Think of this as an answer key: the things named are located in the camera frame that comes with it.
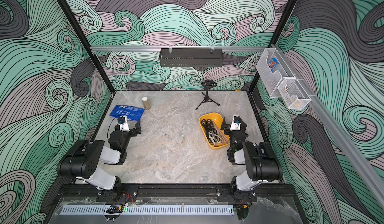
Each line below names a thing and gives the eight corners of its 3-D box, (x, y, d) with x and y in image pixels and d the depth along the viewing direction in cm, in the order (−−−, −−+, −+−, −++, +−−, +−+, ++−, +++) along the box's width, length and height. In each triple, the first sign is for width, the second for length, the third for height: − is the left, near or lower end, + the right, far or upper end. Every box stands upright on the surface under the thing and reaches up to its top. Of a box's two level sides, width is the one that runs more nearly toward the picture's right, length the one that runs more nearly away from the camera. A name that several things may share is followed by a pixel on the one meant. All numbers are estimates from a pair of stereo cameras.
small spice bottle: (146, 110, 109) (144, 102, 102) (143, 106, 112) (140, 98, 105) (151, 107, 111) (148, 99, 104) (147, 104, 114) (145, 95, 107)
